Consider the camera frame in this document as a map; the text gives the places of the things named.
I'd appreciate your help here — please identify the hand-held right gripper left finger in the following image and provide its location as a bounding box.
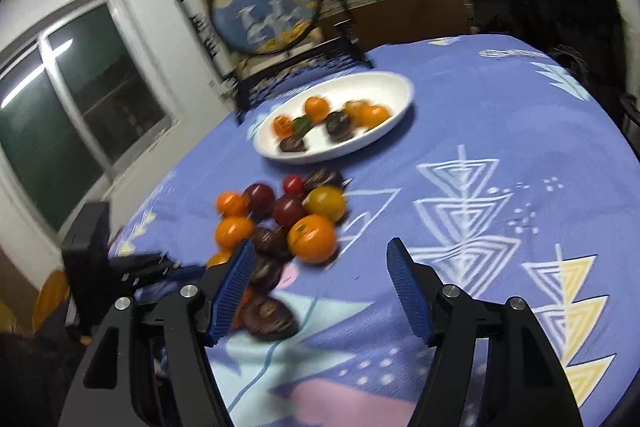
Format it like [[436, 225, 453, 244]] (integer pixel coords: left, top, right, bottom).
[[57, 238, 257, 427]]

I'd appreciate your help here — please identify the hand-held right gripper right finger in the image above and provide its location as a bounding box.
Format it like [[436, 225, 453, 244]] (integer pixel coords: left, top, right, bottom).
[[386, 237, 584, 427]]

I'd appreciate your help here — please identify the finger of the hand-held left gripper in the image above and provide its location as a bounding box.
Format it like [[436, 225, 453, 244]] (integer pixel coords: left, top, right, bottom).
[[124, 264, 208, 304], [110, 250, 177, 282]]

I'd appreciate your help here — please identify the large orange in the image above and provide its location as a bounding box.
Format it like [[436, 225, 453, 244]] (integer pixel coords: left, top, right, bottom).
[[287, 214, 337, 265]]

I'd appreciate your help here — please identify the white oval plate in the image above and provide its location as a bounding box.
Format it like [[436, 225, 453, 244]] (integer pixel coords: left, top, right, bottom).
[[252, 72, 416, 166]]

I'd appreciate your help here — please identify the dark purple mangosteen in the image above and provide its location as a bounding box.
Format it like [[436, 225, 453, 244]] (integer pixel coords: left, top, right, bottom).
[[241, 296, 298, 342], [278, 135, 309, 154], [250, 227, 293, 259], [323, 111, 355, 142], [304, 168, 345, 192], [248, 254, 286, 293]]

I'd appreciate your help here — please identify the yellow chair back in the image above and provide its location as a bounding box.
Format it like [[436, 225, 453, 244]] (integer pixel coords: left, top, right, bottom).
[[32, 269, 71, 334]]

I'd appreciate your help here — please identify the dark red plum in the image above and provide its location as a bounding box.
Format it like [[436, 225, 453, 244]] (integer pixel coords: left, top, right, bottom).
[[272, 195, 306, 229], [243, 183, 276, 220]]

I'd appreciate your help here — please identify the white-framed window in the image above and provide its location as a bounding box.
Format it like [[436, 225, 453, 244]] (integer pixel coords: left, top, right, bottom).
[[0, 0, 179, 235]]

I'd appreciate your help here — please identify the blue printed tablecloth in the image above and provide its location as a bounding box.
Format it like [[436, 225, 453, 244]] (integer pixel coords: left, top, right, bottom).
[[106, 34, 640, 427]]

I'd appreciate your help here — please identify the brown cardboard panel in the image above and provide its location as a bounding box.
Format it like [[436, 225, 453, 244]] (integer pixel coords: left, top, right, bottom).
[[347, 0, 475, 54]]

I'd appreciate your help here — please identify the round painted screen on stand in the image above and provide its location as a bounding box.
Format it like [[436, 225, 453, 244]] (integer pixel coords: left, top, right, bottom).
[[175, 0, 376, 125]]

